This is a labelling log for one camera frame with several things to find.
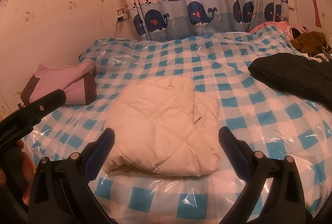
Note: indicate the black padded jacket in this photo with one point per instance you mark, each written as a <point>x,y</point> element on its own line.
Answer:
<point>290,71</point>

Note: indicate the wall socket plate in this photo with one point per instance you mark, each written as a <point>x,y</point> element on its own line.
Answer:
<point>120,11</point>

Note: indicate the black and pink cloth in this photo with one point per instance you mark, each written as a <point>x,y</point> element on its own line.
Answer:
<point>298,33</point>

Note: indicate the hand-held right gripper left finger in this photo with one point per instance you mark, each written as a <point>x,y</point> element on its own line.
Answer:
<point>99,154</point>

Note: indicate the brown cloth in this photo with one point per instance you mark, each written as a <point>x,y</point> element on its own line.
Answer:
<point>308,42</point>

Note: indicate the pink garment with brown trim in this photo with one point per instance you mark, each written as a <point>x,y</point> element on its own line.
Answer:
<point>59,81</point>

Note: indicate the person's left hand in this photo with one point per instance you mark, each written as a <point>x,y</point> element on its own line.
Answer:
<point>26,161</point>

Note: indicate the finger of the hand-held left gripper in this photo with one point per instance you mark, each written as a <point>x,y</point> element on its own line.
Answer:
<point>41,107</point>

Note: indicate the striped cloth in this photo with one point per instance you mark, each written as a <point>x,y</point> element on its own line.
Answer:
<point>323,56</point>

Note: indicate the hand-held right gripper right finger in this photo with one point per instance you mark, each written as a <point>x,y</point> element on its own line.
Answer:
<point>233,154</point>

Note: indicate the white quilted jacket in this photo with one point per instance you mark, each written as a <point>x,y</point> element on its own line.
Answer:
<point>160,123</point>

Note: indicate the blue checkered plastic sheet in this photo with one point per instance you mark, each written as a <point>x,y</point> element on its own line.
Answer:
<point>233,78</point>

